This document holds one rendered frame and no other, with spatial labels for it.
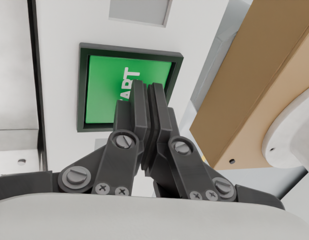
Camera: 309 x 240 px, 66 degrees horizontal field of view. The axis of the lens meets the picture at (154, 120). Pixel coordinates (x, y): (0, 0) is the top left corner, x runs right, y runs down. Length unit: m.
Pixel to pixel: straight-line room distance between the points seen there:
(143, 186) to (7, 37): 0.16
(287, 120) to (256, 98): 0.05
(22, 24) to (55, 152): 0.10
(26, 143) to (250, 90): 0.25
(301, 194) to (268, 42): 3.13
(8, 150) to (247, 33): 0.29
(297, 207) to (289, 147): 3.08
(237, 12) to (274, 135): 0.25
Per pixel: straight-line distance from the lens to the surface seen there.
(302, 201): 3.39
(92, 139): 0.17
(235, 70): 0.33
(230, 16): 0.49
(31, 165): 0.27
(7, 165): 0.27
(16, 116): 0.26
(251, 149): 0.36
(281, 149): 0.38
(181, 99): 0.16
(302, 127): 0.35
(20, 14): 0.21
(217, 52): 0.34
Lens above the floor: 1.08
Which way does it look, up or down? 45 degrees down
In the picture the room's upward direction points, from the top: 156 degrees clockwise
